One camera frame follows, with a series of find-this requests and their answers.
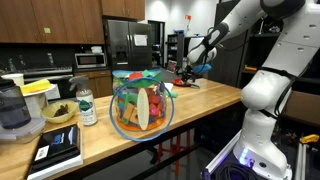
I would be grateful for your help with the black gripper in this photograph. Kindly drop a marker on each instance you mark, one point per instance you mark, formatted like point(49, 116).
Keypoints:
point(190, 71)

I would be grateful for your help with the green block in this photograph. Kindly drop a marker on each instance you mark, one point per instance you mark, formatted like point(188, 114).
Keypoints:
point(174, 95)

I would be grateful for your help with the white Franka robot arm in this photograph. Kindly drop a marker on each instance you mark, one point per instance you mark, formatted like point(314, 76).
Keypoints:
point(270, 90)

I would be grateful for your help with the clear bag of colourful blocks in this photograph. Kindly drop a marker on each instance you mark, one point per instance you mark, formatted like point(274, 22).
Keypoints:
point(141, 106)

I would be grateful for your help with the grey crumpled cloth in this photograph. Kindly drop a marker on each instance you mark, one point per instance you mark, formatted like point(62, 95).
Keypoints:
point(196, 85)

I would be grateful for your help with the red plate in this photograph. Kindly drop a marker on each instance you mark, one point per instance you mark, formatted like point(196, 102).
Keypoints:
point(178, 82)

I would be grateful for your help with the white cloth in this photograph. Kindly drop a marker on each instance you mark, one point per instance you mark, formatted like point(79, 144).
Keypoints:
point(169, 86)

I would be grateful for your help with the white paper sheet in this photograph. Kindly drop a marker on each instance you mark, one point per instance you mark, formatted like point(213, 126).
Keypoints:
point(140, 40)

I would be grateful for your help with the stainless steel refrigerator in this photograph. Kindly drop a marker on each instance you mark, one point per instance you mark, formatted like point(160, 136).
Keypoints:
point(128, 45)

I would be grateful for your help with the red stool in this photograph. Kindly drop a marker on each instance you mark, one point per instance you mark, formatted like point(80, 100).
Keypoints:
point(175, 150)

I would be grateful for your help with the brown wooden base cabinet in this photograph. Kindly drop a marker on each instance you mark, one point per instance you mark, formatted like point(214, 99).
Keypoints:
point(98, 83)

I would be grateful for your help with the white box on microwave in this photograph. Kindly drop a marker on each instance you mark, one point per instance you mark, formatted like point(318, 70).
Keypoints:
point(96, 49)

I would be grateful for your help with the silver microwave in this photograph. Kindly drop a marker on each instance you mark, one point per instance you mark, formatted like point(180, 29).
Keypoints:
point(90, 60)

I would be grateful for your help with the white spray bottle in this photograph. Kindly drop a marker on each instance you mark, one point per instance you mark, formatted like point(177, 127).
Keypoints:
point(86, 105)

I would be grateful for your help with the yellow-green bowl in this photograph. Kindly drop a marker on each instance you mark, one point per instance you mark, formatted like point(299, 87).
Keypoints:
point(59, 111)

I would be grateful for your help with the black stove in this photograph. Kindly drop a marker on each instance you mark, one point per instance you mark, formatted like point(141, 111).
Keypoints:
point(46, 78)

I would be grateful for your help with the black book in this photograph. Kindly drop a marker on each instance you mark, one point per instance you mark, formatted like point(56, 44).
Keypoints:
point(57, 145)

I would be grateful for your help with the white plate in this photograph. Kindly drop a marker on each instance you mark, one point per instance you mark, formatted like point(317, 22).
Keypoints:
point(40, 91)

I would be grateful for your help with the green sticky note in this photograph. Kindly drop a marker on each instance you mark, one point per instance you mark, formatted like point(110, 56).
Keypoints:
point(47, 30)

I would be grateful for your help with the yellow sponge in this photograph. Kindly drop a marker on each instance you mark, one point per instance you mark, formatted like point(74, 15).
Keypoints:
point(35, 85)

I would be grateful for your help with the white tub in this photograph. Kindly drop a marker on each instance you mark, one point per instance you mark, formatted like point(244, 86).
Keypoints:
point(33, 105)

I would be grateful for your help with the clear plastic lidded container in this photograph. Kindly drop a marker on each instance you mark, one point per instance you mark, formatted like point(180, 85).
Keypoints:
point(23, 130)

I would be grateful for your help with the white cup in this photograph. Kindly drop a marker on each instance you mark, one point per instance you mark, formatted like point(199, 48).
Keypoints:
point(14, 78)

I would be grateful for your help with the dark translucent jar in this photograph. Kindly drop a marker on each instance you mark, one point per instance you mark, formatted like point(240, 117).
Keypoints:
point(12, 105)

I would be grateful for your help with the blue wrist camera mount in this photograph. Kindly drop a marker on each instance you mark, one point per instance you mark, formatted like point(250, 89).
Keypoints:
point(202, 69)

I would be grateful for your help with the orange wall sign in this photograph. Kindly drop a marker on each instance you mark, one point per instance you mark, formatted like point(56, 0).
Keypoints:
point(188, 17)

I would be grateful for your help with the brown wooden wall cabinets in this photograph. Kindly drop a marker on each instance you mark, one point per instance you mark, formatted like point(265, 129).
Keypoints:
point(66, 20)

